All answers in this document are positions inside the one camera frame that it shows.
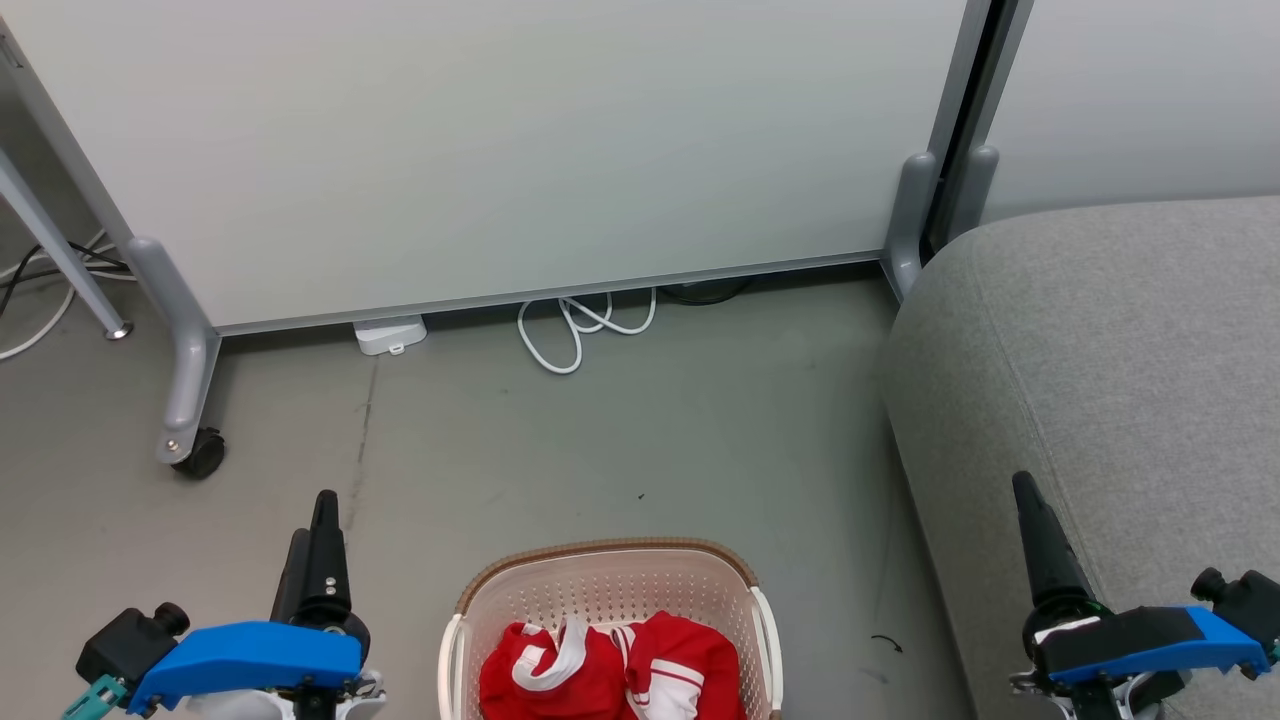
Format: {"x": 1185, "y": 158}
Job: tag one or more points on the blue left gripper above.
{"x": 250, "y": 655}

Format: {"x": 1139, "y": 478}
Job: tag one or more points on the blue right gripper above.
{"x": 1150, "y": 640}

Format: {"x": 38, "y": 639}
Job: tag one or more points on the red garment white band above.
{"x": 540, "y": 675}

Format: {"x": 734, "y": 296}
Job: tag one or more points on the grey fabric sofa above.
{"x": 1100, "y": 380}

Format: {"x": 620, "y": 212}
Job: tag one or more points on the black caster wheel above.
{"x": 203, "y": 455}

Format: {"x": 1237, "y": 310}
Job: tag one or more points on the small black floor scrap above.
{"x": 888, "y": 641}

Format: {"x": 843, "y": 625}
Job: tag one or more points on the white power adapter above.
{"x": 390, "y": 333}

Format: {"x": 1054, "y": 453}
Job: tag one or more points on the grey partition foot with caster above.
{"x": 185, "y": 340}

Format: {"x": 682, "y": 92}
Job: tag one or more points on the cream perforated laundry basket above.
{"x": 600, "y": 590}

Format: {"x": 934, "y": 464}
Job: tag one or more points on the short grey partition foot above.
{"x": 975, "y": 190}
{"x": 908, "y": 220}

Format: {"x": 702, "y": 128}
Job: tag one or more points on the grey metal table leg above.
{"x": 60, "y": 255}

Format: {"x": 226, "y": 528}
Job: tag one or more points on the wide white partition panel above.
{"x": 500, "y": 150}

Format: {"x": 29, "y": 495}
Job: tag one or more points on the narrow white partition panel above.
{"x": 1140, "y": 100}

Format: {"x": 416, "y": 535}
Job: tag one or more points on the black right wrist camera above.
{"x": 1245, "y": 595}

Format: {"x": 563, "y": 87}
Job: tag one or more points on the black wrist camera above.
{"x": 125, "y": 645}
{"x": 1245, "y": 595}

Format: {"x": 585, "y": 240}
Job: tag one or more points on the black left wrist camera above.
{"x": 125, "y": 645}

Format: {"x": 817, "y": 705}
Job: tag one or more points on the teal left camera connector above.
{"x": 95, "y": 697}

